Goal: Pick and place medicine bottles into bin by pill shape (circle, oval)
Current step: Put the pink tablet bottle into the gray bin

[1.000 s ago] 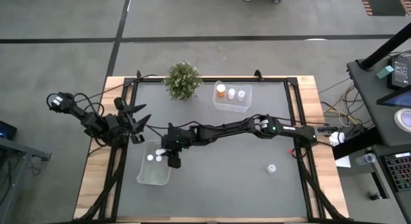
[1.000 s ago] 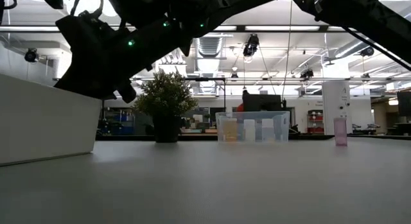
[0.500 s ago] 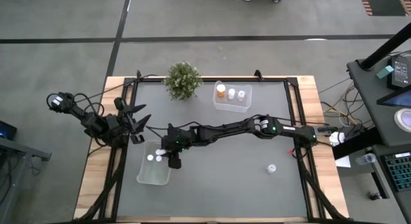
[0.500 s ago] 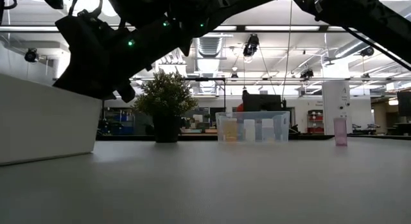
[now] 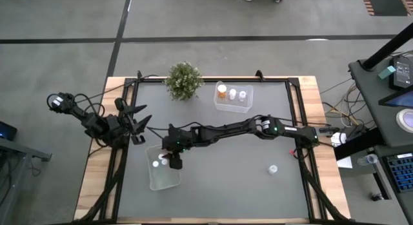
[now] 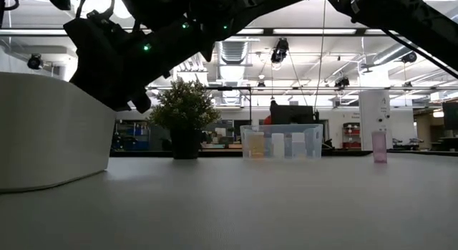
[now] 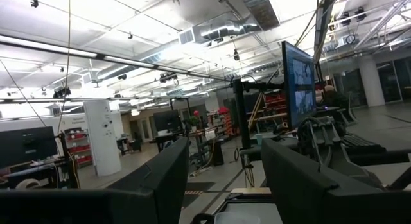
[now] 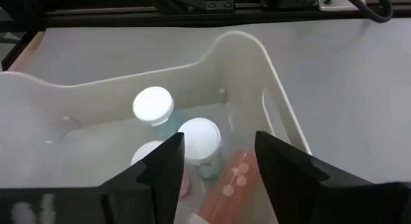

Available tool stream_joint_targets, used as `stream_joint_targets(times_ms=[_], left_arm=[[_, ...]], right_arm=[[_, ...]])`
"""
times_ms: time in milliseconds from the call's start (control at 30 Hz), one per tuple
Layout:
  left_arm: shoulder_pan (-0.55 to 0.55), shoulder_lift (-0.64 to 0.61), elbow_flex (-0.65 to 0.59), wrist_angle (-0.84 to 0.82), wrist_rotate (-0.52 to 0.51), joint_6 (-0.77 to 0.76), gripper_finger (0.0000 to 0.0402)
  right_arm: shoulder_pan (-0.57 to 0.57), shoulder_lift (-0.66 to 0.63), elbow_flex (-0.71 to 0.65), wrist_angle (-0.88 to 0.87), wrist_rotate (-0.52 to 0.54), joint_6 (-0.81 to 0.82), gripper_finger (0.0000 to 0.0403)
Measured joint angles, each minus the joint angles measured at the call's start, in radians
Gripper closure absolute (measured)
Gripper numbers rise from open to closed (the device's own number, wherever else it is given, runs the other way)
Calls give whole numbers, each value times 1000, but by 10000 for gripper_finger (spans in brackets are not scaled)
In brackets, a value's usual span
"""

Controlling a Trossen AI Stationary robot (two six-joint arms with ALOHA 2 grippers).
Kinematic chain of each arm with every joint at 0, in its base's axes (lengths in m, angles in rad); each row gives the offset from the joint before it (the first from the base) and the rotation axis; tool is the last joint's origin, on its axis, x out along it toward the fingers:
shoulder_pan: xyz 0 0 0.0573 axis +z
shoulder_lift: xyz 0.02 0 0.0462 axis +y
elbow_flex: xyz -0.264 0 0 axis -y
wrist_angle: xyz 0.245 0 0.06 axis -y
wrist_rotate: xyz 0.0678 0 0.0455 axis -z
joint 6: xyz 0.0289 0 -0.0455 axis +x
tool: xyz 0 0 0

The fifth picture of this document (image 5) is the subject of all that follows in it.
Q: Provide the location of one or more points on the small red clip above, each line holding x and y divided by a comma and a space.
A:
292, 151

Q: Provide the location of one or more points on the clear medicine bottle white cap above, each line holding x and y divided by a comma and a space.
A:
272, 169

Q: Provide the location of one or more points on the round white device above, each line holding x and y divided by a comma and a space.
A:
407, 120

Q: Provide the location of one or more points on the grey metal side desk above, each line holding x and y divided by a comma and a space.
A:
19, 151

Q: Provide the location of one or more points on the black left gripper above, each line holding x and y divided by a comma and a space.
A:
129, 125

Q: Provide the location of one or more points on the black aluminium table frame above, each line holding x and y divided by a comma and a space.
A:
209, 79

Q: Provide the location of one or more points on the black slanted pole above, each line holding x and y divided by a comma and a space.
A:
387, 47

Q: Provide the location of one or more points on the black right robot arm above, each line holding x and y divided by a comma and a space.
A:
226, 131

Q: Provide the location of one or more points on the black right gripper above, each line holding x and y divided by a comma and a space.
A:
179, 139

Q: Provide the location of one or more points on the clear plastic bin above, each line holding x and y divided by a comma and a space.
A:
238, 105

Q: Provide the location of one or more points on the black power brick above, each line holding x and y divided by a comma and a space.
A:
401, 73

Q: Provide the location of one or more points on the translucent white plastic bin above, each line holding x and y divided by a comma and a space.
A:
163, 178

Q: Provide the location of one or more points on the dark grey side desk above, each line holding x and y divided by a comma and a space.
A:
371, 105

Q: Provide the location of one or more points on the white paper sheet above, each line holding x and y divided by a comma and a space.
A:
345, 162

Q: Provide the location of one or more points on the dark laptop screen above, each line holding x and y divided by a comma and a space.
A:
6, 131

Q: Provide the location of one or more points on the orange medicine bottle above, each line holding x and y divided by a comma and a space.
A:
222, 88

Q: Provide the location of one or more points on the clear water bottle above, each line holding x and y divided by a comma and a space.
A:
368, 160

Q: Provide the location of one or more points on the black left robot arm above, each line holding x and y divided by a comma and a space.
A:
96, 125

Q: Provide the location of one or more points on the artificial green plant black pot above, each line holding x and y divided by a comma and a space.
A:
184, 81

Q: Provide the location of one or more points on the salmon pink medicine bottle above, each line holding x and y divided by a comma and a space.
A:
164, 161

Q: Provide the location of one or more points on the dark tablet screen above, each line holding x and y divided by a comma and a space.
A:
400, 101

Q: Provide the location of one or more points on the pale bluish translucent medicine bottle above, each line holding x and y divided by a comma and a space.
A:
232, 93

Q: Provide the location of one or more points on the black mat striped edge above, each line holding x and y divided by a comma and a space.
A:
387, 4

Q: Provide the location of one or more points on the white power adapter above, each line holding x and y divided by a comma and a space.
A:
337, 139

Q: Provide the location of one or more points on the white capped medicine bottle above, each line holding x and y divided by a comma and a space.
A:
155, 163

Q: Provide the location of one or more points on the small teal box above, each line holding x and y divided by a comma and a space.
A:
386, 72

